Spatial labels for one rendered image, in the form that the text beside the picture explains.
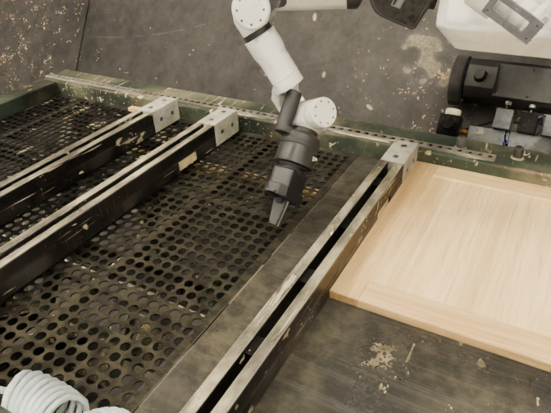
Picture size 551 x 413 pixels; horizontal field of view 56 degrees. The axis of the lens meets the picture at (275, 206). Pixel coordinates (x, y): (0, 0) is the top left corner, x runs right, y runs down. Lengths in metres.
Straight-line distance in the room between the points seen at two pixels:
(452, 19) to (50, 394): 0.86
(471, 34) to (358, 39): 1.53
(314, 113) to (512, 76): 1.19
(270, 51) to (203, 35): 1.83
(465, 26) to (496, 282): 0.47
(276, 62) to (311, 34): 1.51
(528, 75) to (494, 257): 1.16
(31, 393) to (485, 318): 0.71
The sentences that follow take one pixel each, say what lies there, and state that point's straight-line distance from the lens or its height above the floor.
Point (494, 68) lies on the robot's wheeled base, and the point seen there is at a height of 0.21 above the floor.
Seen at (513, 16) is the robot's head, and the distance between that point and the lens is 0.92.
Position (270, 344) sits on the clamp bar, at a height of 1.57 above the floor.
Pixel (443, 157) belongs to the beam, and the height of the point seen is 0.90.
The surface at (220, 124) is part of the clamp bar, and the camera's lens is 1.55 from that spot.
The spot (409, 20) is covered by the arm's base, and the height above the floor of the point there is 1.31.
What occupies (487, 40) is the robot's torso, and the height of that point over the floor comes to 1.30.
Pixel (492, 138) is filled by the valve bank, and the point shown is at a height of 0.74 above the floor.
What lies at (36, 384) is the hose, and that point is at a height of 1.88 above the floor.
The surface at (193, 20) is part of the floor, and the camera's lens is 3.01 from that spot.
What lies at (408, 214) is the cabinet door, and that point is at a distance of 1.21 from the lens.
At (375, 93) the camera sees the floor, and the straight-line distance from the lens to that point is 2.44.
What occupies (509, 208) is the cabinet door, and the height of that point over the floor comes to 1.00.
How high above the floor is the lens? 2.29
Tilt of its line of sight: 64 degrees down
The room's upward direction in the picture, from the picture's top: 86 degrees counter-clockwise
